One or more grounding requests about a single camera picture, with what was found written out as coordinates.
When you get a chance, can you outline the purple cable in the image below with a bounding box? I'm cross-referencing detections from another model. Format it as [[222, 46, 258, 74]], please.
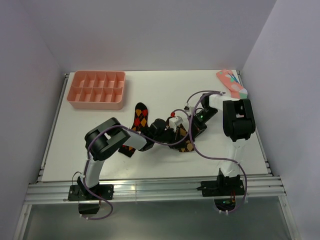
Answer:
[[184, 90, 249, 215], [79, 108, 193, 221]]

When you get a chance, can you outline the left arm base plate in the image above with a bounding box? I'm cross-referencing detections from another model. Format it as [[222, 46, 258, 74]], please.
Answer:
[[68, 183, 115, 202]]

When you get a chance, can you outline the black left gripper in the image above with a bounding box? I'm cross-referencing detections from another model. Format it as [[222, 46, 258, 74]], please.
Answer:
[[153, 126, 186, 150]]

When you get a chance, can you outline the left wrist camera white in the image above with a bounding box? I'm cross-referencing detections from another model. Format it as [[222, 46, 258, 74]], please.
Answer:
[[168, 116, 184, 132]]

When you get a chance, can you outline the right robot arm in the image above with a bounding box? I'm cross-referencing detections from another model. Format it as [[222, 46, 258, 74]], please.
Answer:
[[189, 91, 256, 195]]

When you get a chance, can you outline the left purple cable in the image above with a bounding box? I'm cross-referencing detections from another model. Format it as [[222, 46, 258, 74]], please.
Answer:
[[79, 108, 193, 221]]

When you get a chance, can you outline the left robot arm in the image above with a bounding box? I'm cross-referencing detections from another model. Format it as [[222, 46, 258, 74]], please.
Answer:
[[77, 117, 189, 200]]

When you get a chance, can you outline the pink patterned sock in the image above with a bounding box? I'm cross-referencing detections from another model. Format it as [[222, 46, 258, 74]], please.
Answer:
[[216, 69, 248, 99]]

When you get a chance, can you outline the brown tan argyle sock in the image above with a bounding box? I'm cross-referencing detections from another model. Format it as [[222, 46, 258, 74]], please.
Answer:
[[170, 124, 194, 153]]

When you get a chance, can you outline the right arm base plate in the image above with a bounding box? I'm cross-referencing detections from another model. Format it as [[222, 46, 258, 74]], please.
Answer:
[[197, 179, 245, 197]]

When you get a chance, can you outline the red yellow argyle sock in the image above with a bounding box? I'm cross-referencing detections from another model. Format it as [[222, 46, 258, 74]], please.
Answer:
[[118, 102, 149, 158]]

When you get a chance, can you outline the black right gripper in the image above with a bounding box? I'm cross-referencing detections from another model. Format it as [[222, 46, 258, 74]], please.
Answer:
[[187, 108, 218, 140]]

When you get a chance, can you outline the pink divided organizer tray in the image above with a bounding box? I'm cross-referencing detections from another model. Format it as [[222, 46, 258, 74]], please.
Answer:
[[67, 70, 126, 111]]

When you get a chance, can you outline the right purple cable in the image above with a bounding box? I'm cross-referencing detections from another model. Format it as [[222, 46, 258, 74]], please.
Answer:
[[184, 90, 249, 215]]

